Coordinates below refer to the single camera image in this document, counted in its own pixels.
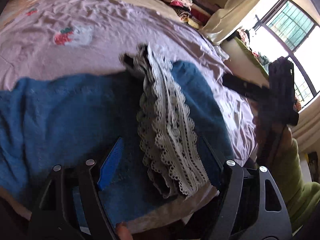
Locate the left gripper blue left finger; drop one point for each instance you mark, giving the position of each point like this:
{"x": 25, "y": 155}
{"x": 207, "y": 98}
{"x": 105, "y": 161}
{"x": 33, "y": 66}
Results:
{"x": 109, "y": 165}

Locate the blue lace-trimmed denim pants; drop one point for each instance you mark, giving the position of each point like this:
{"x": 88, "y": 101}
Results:
{"x": 67, "y": 121}

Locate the cream curtain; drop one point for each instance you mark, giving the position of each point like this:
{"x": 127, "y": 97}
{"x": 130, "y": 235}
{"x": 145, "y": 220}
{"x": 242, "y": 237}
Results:
{"x": 226, "y": 20}

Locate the window with metal grille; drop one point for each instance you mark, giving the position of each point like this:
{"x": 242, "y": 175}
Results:
{"x": 289, "y": 29}

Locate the stack of folded clothes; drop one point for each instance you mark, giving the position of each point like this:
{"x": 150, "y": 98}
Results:
{"x": 195, "y": 13}

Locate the lilac quilted bedspread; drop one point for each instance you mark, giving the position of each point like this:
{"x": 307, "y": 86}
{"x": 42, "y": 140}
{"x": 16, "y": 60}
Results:
{"x": 46, "y": 39}

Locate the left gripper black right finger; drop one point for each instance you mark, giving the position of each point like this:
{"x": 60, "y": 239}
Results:
{"x": 213, "y": 155}

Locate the green sleeve forearm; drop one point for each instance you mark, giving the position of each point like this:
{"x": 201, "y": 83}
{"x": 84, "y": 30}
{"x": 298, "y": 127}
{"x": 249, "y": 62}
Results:
{"x": 300, "y": 198}

